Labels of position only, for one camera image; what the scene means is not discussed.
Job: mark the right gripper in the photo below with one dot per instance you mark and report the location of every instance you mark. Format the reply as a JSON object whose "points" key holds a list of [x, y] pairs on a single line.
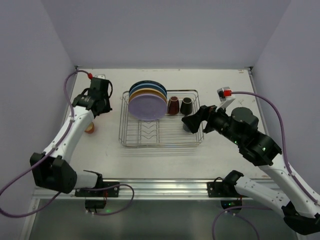
{"points": [[206, 119]]}

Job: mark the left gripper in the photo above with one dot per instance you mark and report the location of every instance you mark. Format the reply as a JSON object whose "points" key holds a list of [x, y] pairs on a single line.
{"points": [[100, 110]]}

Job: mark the black cup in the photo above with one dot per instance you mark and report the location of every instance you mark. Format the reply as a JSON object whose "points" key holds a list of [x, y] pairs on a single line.
{"points": [[186, 106]]}

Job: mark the pink dotted mug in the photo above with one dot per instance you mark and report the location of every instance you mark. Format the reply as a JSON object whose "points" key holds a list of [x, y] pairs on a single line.
{"points": [[90, 129]]}

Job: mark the dark blue mug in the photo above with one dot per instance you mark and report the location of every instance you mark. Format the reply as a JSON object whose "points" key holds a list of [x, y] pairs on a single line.
{"points": [[186, 128]]}

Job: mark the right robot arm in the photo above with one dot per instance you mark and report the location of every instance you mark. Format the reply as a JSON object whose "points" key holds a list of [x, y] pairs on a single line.
{"points": [[294, 200]]}

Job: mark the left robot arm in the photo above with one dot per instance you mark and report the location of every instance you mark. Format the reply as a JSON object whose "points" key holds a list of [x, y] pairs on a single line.
{"points": [[51, 168]]}

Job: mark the dark red cup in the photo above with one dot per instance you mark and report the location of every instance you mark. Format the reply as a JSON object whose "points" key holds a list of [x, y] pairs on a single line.
{"points": [[173, 106]]}

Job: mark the purple plate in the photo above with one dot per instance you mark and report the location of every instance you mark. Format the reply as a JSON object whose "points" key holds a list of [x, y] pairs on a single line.
{"points": [[147, 107]]}

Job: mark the light blue plate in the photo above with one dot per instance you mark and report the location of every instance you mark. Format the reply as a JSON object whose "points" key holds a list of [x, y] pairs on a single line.
{"points": [[148, 86]]}

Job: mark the yellow plate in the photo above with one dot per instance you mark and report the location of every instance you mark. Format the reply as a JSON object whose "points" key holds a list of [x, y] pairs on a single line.
{"points": [[147, 91]]}

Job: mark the dark teal plate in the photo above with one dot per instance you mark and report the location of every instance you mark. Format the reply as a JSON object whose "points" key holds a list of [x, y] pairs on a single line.
{"points": [[147, 81]]}

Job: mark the metal wire dish rack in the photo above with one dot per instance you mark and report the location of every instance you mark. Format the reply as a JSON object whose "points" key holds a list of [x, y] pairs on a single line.
{"points": [[166, 132]]}

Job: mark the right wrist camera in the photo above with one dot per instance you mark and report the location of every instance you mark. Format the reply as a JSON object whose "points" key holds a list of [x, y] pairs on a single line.
{"points": [[225, 97]]}

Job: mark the aluminium frame rail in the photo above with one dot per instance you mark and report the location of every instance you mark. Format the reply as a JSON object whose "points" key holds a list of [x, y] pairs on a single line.
{"points": [[157, 189]]}

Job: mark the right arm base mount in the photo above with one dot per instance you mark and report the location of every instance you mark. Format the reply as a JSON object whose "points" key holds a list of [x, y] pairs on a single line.
{"points": [[219, 188]]}

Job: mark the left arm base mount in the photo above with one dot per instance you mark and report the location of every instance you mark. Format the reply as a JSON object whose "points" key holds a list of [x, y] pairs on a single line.
{"points": [[96, 198]]}

